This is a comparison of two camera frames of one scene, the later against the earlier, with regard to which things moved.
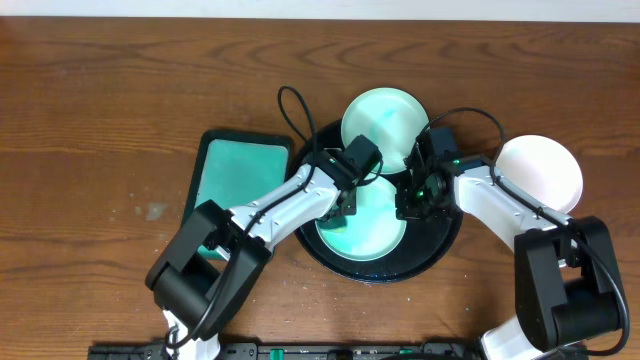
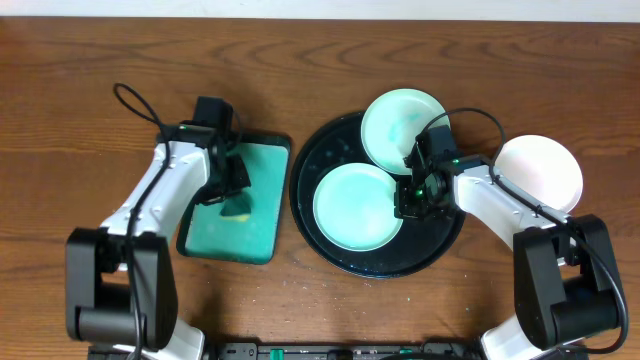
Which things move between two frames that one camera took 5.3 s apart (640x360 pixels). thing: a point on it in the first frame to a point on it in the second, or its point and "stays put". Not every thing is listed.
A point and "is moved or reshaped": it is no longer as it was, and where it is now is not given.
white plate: x=546 y=167 stays put
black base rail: x=293 y=351 stays put
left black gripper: x=335 y=212 to x=232 y=185
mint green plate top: x=389 y=119 is moved or reshaped
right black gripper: x=405 y=209 stays put
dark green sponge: x=333 y=222 to x=237 y=206
